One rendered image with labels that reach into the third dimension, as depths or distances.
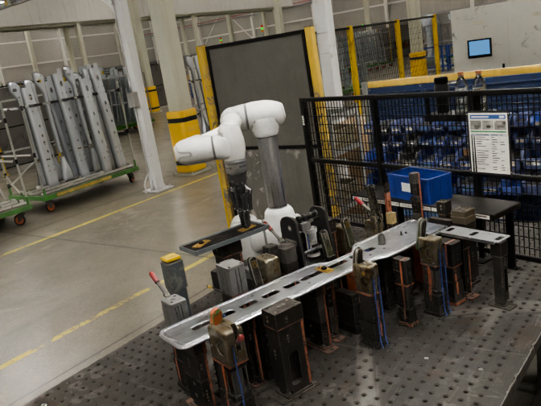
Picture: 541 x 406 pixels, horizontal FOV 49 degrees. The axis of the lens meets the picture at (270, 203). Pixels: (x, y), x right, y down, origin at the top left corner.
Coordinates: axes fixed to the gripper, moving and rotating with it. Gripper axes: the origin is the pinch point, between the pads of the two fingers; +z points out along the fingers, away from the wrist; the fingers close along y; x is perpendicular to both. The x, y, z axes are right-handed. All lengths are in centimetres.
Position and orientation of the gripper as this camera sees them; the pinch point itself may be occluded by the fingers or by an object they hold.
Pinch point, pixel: (245, 218)
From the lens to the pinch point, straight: 253.8
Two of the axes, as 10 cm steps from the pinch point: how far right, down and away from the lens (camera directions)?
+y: 7.1, 0.6, -7.0
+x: 6.8, -2.8, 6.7
